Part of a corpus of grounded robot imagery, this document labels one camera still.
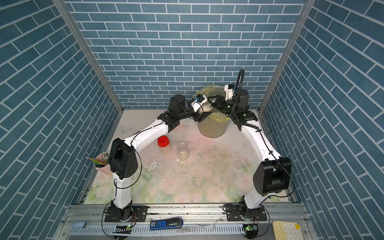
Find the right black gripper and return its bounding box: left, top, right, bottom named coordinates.
left=208, top=96, right=238, bottom=118

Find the clear rice jar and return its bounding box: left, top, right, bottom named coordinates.
left=177, top=142, right=189, bottom=161

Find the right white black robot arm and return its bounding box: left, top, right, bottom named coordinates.
left=208, top=94, right=292, bottom=211

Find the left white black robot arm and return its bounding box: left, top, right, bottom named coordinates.
left=109, top=94, right=211, bottom=211

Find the red lidded rice jar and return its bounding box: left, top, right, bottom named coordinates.
left=158, top=136, right=172, bottom=155

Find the beige bin with yellow bag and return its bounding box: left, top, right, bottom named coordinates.
left=195, top=85, right=231, bottom=138

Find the pink pen holder cup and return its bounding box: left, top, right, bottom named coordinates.
left=86, top=152, right=113, bottom=176

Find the blue black handheld device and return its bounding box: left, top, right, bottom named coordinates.
left=150, top=218, right=184, bottom=231

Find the yellow egg tray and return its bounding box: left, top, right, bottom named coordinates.
left=273, top=221, right=304, bottom=240

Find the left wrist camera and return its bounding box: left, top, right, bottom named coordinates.
left=191, top=94, right=208, bottom=113

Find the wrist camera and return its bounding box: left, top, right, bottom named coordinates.
left=224, top=84, right=236, bottom=101
left=191, top=94, right=208, bottom=113

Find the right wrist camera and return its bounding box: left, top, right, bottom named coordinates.
left=224, top=84, right=236, bottom=101

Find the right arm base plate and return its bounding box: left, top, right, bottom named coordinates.
left=222, top=203, right=267, bottom=222

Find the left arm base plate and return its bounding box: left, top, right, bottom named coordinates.
left=104, top=204, right=149, bottom=223

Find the white slotted cable duct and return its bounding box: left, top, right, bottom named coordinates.
left=69, top=224, right=245, bottom=237

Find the aluminium mounting rail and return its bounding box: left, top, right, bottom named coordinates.
left=62, top=202, right=310, bottom=225

